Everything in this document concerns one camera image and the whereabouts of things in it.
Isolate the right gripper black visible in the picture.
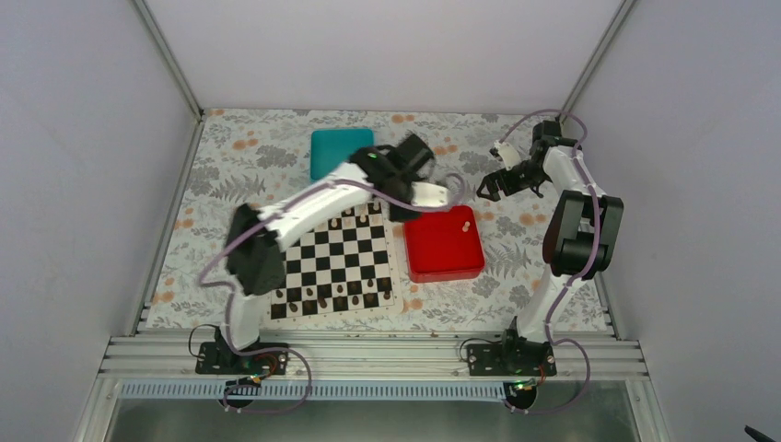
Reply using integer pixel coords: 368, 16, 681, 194
478, 160, 551, 202

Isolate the red plastic tray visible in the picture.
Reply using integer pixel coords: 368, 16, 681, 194
403, 205, 485, 284

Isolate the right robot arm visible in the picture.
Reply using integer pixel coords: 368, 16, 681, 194
477, 120, 624, 375

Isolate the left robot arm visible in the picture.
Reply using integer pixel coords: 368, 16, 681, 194
213, 134, 449, 373

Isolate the teal plastic box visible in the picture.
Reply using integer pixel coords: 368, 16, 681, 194
309, 127, 374, 182

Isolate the black white chessboard mat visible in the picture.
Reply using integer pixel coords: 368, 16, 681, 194
265, 200, 402, 326

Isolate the floral patterned tablecloth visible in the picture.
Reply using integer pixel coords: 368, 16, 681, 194
146, 109, 556, 332

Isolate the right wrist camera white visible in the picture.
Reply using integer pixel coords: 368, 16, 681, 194
490, 140, 522, 170

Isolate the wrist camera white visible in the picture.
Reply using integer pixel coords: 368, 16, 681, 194
490, 140, 522, 170
411, 181, 449, 210

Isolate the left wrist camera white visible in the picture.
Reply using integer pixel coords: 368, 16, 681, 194
411, 181, 449, 210

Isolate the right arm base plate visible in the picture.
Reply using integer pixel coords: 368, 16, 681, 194
465, 342, 557, 377

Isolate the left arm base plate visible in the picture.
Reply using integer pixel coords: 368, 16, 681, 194
194, 341, 289, 377

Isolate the aluminium rail frame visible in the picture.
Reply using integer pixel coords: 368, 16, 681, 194
99, 329, 649, 381

